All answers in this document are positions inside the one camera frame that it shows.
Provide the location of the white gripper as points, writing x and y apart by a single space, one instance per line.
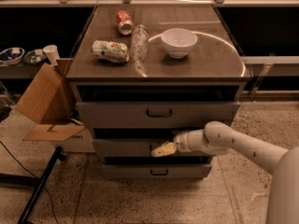
180 141

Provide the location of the blue plate with items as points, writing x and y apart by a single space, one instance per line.
35 57

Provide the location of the grey drawer cabinet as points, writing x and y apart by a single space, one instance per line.
212 72

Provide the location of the open cardboard box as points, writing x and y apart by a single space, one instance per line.
50 103

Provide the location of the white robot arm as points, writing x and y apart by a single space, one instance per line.
281 163

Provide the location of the grey drawer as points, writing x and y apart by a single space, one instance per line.
165 171
115 148
127 115

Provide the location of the white paper cup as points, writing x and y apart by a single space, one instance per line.
52 53

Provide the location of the black metal stand base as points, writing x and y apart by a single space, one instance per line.
37 183

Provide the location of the red soda can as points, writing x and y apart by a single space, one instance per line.
124 22

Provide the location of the crushed green white can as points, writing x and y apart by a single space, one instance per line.
110 51

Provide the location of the clear plastic bottle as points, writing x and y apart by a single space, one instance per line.
139 43

